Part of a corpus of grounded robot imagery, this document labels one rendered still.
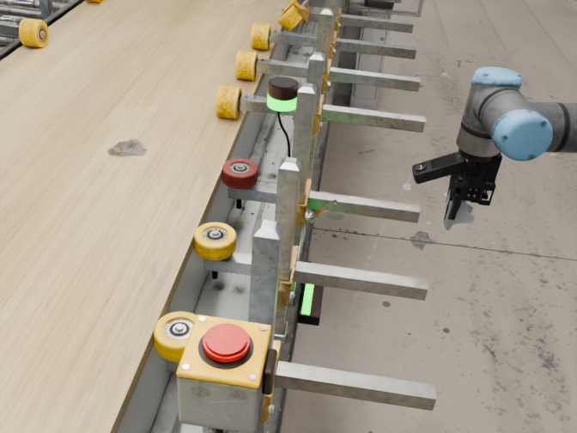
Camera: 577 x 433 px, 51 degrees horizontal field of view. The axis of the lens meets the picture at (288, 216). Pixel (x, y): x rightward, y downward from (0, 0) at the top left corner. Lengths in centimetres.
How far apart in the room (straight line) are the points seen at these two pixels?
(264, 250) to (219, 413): 28
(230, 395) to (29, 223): 80
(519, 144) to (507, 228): 188
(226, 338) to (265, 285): 29
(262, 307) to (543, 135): 59
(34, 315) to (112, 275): 14
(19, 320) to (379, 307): 160
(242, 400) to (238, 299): 93
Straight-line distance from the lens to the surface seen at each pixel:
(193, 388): 53
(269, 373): 53
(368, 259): 260
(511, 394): 226
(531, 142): 115
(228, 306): 143
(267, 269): 79
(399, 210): 138
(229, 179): 135
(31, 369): 98
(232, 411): 55
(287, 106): 121
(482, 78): 123
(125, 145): 145
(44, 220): 126
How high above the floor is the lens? 162
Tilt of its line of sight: 36 degrees down
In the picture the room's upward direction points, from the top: 5 degrees clockwise
